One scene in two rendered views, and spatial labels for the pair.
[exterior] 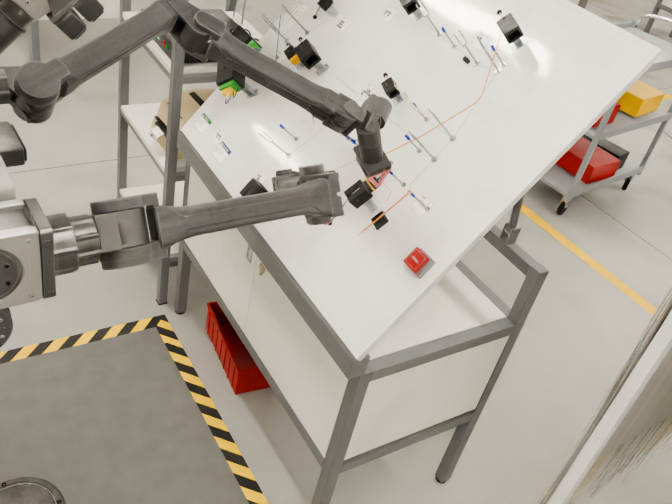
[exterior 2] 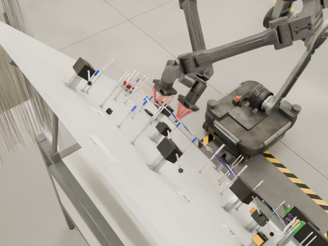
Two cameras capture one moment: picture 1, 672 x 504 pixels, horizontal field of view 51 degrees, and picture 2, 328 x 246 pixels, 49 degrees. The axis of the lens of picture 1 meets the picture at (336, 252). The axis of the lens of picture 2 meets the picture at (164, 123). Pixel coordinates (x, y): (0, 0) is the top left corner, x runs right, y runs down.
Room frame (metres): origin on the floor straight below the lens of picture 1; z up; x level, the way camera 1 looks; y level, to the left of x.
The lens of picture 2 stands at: (2.63, -0.09, 2.33)
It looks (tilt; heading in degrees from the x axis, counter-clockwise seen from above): 51 degrees down; 176
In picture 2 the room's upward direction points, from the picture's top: 6 degrees clockwise
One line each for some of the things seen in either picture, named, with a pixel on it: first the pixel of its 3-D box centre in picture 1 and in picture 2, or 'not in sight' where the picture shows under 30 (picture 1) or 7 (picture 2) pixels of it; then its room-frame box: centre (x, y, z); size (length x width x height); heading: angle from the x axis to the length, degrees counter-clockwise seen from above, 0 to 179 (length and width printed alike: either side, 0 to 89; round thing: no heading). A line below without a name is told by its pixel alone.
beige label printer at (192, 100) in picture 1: (197, 122); not in sight; (2.47, 0.65, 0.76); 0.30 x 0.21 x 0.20; 133
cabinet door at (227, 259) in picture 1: (219, 240); not in sight; (1.97, 0.41, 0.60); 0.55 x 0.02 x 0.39; 39
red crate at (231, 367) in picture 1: (254, 341); not in sight; (2.07, 0.23, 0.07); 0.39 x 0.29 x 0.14; 34
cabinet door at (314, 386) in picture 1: (292, 347); not in sight; (1.54, 0.06, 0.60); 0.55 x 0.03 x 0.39; 39
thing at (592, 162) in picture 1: (606, 109); not in sight; (4.30, -1.42, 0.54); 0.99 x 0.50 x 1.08; 137
